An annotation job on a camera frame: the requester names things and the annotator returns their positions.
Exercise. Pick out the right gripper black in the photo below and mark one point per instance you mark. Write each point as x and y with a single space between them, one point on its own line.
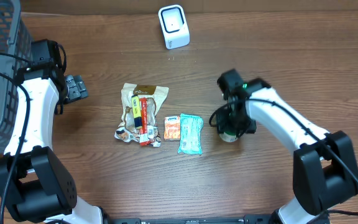
226 126

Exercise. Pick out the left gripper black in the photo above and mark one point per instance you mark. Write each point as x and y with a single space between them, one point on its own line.
76 88

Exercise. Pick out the green lid jar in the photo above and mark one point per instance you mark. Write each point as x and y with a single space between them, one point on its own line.
228 136

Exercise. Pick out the teal tissue packet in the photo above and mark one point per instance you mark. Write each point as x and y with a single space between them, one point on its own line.
190 134

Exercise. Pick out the yellow marker pen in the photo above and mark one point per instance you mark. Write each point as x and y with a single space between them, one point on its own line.
136 110

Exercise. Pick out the orange snack packet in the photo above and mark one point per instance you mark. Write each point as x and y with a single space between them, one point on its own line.
172 128

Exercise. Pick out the beige snack bag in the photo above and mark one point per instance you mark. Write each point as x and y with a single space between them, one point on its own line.
155 96

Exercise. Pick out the red candy stick packet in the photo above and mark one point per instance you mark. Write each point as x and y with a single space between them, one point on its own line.
144 136

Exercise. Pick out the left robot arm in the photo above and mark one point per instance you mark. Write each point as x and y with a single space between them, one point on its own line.
34 185

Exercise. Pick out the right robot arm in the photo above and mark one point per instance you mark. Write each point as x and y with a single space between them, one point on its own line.
325 171

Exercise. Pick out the white barcode scanner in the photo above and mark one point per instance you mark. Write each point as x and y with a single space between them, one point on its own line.
174 26

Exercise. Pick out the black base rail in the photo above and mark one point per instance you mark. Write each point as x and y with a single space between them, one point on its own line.
191 220

